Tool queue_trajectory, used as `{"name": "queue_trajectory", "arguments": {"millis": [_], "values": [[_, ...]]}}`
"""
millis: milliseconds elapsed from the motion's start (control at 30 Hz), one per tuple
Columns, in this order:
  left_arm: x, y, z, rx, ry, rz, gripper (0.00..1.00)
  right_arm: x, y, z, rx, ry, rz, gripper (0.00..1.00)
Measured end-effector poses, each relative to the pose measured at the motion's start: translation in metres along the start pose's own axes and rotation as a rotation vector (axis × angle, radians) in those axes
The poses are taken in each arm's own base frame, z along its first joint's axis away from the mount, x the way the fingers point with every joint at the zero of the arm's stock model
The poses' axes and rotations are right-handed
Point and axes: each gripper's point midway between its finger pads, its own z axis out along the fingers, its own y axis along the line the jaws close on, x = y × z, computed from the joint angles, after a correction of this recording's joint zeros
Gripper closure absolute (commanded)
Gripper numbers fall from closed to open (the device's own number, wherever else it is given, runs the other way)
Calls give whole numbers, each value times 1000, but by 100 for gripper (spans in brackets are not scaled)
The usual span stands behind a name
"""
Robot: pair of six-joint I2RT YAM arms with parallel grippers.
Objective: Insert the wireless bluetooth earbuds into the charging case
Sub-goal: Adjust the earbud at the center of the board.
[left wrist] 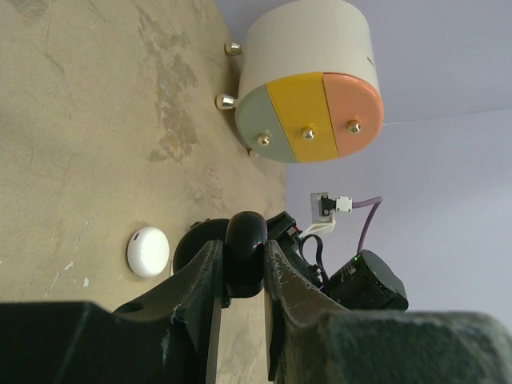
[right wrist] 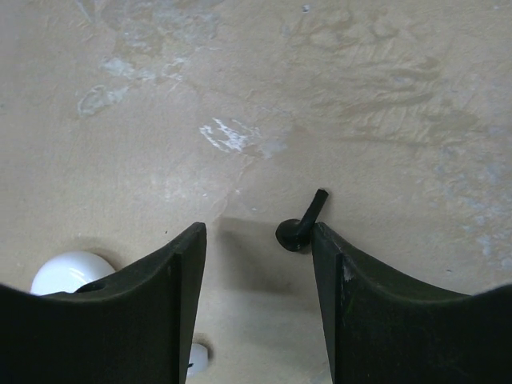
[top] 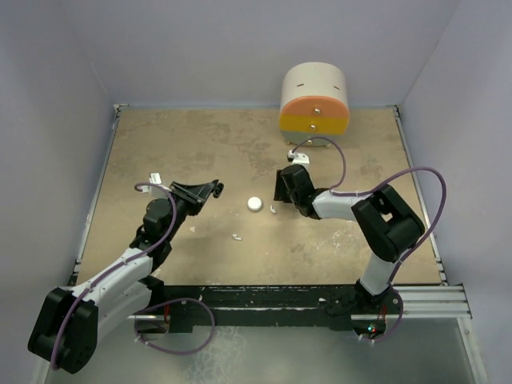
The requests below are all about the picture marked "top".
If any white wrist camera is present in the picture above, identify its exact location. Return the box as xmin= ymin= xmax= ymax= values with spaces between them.
xmin=147 ymin=172 xmax=166 ymax=198
xmin=286 ymin=150 xmax=310 ymax=168

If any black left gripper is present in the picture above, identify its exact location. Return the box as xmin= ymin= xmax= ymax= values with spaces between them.
xmin=164 ymin=182 xmax=212 ymax=242

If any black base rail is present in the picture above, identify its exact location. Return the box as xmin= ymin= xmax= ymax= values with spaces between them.
xmin=127 ymin=275 xmax=403 ymax=335

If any white round drawer cabinet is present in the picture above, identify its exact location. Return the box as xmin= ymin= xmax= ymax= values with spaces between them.
xmin=278 ymin=62 xmax=350 ymax=146

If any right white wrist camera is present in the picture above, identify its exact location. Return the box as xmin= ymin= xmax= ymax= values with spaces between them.
xmin=286 ymin=150 xmax=310 ymax=168

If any black round earbud case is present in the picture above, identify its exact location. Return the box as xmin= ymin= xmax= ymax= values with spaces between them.
xmin=213 ymin=182 xmax=224 ymax=198

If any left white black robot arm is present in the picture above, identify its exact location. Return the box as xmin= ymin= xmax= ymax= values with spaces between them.
xmin=27 ymin=180 xmax=224 ymax=374

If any aluminium frame rail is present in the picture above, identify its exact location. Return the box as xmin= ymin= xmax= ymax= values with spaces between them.
xmin=394 ymin=106 xmax=475 ymax=321

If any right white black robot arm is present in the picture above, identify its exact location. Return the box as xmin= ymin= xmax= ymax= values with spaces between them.
xmin=274 ymin=164 xmax=426 ymax=313

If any white round earbud case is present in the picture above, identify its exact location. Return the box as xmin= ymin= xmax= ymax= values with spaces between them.
xmin=247 ymin=196 xmax=263 ymax=212

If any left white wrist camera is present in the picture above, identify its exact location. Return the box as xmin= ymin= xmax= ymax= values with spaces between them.
xmin=147 ymin=172 xmax=166 ymax=198

